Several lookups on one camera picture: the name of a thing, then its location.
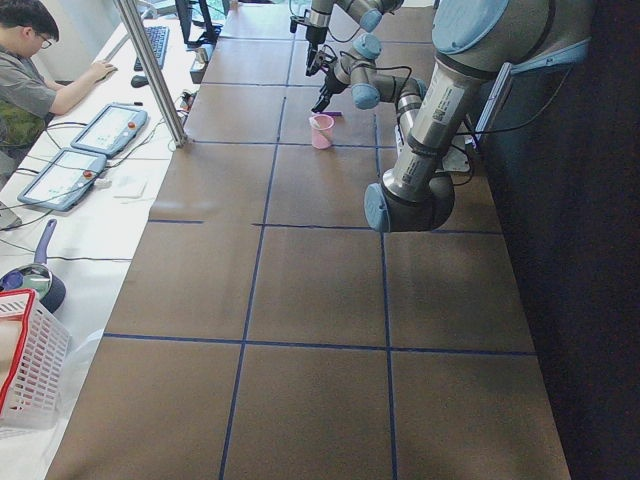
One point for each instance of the black monitor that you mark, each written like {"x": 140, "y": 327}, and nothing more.
{"x": 196, "y": 24}

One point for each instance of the white plastic basket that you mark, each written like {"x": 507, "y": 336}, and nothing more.
{"x": 33, "y": 350}

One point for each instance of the teach pendant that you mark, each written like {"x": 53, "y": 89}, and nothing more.
{"x": 65, "y": 180}
{"x": 111, "y": 130}

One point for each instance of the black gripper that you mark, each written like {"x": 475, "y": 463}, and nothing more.
{"x": 330, "y": 88}
{"x": 314, "y": 38}

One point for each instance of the blue pot with handle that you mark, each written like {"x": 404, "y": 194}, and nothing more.
{"x": 37, "y": 275}

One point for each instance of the near teach pendant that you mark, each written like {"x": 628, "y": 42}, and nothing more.
{"x": 65, "y": 180}

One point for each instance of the black keyboard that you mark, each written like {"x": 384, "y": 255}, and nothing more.
{"x": 158, "y": 37}

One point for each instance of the far teach pendant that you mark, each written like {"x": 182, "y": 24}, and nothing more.
{"x": 111, "y": 130}

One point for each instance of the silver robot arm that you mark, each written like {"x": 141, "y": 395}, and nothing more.
{"x": 367, "y": 14}
{"x": 472, "y": 41}

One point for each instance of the seated person in grey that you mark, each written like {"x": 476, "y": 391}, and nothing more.
{"x": 28, "y": 100}

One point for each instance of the pink mesh pen holder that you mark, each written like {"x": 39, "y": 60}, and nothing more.
{"x": 320, "y": 140}

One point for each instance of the small steel cup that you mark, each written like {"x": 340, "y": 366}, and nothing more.
{"x": 203, "y": 53}

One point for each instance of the black computer mouse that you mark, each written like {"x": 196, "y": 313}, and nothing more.
{"x": 139, "y": 81}

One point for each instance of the aluminium frame post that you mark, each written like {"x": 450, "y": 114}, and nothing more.
{"x": 142, "y": 46}

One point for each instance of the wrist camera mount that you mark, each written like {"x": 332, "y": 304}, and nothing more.
{"x": 296, "y": 21}
{"x": 327, "y": 57}

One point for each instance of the black box under cup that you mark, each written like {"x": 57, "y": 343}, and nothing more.
{"x": 197, "y": 70}

